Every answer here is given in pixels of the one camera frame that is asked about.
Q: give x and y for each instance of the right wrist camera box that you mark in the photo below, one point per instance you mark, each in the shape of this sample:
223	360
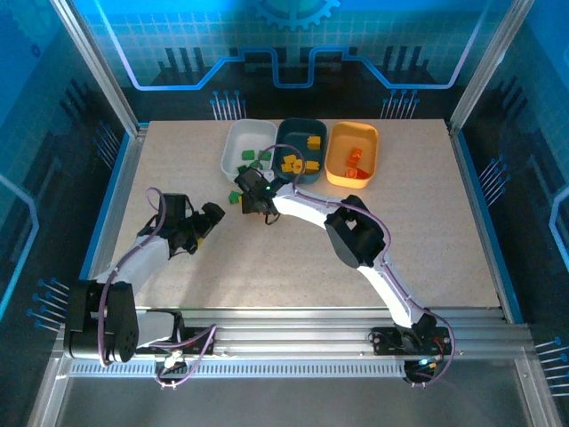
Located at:
249	180

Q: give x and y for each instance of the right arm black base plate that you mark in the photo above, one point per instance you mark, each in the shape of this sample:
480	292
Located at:
387	342

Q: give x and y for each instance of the orange plastic container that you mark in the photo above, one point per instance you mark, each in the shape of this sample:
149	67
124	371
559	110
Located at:
347	138

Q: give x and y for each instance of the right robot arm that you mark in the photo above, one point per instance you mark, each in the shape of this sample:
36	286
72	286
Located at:
302	209

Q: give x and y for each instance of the small orange lego brick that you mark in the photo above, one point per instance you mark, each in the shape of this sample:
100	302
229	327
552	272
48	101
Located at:
355	153

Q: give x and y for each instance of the white plastic container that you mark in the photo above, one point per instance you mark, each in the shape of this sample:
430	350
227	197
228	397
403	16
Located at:
249	135

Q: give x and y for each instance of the green curved lego brick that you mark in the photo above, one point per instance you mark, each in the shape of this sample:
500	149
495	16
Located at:
247	155

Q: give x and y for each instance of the aluminium frame post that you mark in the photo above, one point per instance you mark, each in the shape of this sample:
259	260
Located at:
95	66
489	66

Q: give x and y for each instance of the aluminium table side rail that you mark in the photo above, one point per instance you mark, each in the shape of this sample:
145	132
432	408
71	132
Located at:
124	187
478	213

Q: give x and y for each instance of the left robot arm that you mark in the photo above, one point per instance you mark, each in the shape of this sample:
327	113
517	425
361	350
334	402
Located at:
142	258

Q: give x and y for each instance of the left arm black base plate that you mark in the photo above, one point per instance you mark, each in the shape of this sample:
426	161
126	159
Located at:
200	346

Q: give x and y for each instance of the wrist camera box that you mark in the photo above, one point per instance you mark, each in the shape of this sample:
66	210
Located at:
249	180
175	207

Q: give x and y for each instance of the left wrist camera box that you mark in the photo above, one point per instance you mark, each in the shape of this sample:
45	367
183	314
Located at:
175	207

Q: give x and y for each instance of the aluminium frame rail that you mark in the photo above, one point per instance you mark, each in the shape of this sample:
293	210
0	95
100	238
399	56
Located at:
289	329

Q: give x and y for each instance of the teal plastic container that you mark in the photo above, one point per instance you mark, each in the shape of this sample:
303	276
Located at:
298	133

